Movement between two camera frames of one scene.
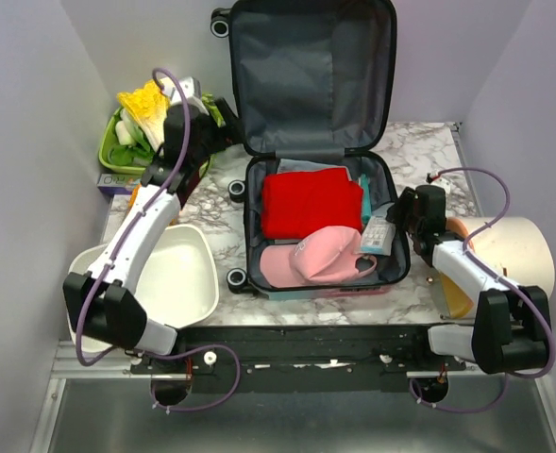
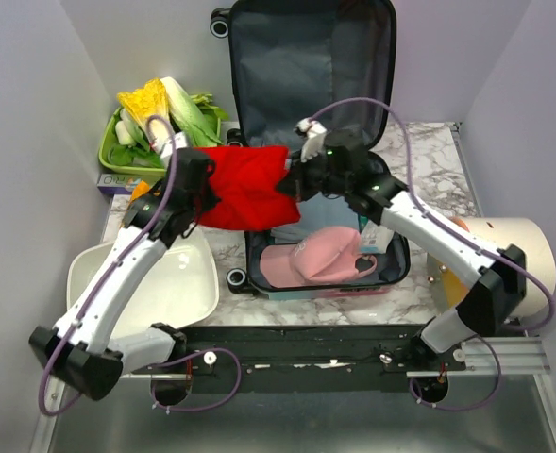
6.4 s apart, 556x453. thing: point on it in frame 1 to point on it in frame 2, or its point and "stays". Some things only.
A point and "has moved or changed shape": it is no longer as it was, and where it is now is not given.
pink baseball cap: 325,255 stays
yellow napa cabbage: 148,103 stays
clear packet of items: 378,237 stays
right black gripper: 396,213 to 294,184
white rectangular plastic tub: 177,282 stays
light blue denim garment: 289,166 has moved or changed shape
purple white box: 115,184 stays
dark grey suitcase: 312,88 stays
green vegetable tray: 103,151 stays
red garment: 296,204 to 246,179
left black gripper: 232,133 to 210,202
